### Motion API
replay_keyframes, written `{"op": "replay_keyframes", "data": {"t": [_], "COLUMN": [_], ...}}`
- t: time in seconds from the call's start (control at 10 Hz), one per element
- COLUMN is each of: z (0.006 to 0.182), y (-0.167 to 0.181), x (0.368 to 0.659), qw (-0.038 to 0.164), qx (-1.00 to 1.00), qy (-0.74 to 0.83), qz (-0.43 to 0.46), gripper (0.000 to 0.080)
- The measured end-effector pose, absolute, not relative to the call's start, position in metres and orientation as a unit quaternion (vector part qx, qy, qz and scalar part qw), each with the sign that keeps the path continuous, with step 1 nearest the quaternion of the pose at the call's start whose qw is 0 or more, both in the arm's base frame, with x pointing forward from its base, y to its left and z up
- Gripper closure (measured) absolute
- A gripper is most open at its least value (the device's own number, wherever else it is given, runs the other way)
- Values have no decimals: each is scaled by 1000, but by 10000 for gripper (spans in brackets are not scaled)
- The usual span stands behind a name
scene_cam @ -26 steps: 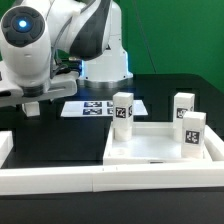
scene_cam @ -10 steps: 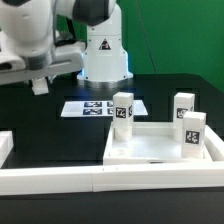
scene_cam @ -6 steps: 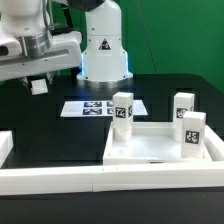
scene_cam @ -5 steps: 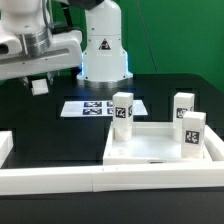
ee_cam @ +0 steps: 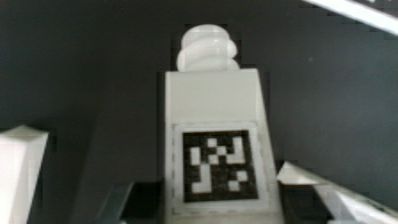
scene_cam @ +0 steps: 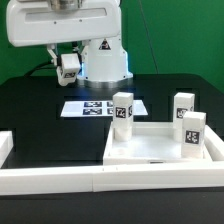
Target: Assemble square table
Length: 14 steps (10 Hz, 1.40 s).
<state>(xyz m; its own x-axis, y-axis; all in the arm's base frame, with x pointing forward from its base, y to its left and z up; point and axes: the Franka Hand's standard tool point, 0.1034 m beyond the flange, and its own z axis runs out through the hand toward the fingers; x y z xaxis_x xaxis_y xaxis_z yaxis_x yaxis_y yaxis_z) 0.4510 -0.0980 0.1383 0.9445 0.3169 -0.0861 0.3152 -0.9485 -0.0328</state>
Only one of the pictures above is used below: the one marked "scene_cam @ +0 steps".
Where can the white fence piece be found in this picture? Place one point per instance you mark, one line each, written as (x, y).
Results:
(6, 145)
(214, 144)

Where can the white left fence piece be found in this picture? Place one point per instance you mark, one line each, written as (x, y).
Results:
(6, 145)

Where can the white front fence bar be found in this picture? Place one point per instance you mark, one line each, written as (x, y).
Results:
(110, 178)

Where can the white square table top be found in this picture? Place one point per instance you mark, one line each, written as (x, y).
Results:
(151, 142)

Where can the white sheet with markers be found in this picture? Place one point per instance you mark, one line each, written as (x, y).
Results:
(87, 109)

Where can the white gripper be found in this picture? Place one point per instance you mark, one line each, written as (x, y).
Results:
(37, 22)

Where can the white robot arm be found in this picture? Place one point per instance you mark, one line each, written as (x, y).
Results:
(106, 62)

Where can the white right fence piece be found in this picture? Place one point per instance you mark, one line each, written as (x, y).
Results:
(214, 144)

